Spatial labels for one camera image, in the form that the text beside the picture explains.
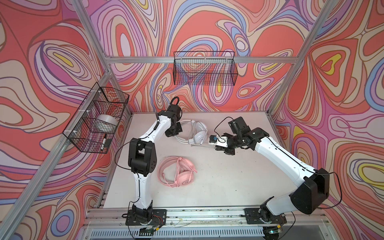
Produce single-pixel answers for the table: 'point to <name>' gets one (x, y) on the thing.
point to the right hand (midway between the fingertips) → (220, 147)
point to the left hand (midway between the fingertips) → (178, 132)
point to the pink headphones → (175, 171)
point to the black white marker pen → (102, 147)
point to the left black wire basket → (94, 125)
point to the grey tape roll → (106, 123)
